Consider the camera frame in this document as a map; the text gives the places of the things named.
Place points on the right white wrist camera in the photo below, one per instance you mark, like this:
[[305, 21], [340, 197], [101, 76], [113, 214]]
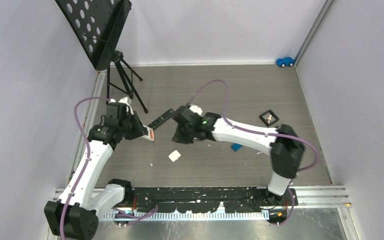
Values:
[[196, 109]]

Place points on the black perforated music stand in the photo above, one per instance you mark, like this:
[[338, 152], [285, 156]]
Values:
[[98, 25]]

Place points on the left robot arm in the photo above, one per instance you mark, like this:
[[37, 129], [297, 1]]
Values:
[[76, 213]]

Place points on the blue toy car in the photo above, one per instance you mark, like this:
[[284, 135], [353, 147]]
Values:
[[284, 62]]

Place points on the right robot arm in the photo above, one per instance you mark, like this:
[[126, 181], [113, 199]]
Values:
[[280, 144]]

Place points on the white battery cover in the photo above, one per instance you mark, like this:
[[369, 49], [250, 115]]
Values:
[[174, 156]]

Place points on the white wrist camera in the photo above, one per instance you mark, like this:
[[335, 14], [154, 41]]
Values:
[[196, 109], [125, 101]]

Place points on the blue toy brick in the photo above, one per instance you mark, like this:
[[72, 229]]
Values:
[[236, 147]]

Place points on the small black square frame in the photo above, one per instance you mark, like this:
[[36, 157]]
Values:
[[269, 118]]

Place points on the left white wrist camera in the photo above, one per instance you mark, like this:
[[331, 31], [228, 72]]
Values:
[[125, 101]]

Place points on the black remote control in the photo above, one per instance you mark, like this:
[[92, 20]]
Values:
[[161, 119]]

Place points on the white red remote control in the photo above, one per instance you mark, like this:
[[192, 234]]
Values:
[[146, 133]]

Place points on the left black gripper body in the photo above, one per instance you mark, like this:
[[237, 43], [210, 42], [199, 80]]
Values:
[[133, 129]]

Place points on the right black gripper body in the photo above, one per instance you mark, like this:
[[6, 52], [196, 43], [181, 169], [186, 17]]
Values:
[[184, 135]]

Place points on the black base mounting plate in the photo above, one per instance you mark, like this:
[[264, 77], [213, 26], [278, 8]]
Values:
[[200, 200]]

